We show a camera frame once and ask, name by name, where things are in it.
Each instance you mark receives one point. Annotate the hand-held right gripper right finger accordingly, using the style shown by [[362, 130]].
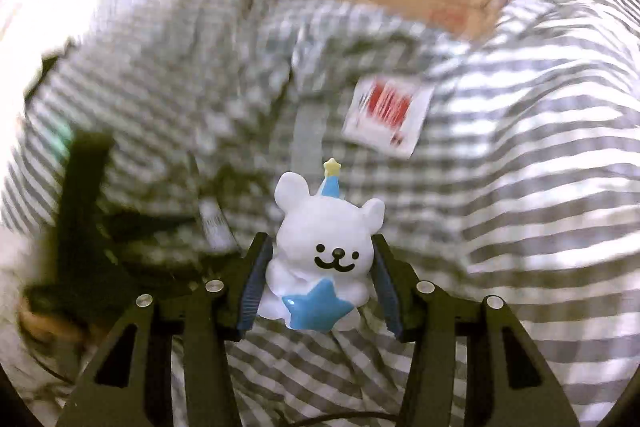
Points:
[[389, 293]]

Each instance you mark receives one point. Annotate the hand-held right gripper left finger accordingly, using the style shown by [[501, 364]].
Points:
[[252, 288]]

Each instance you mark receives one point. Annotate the white bear figure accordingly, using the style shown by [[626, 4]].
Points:
[[325, 227]]

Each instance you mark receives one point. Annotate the person's left forearm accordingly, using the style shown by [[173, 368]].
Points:
[[20, 262]]

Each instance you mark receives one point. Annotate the grey checkered blanket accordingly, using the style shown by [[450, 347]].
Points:
[[500, 207]]

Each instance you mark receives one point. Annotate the red and white packet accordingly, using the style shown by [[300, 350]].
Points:
[[390, 112]]

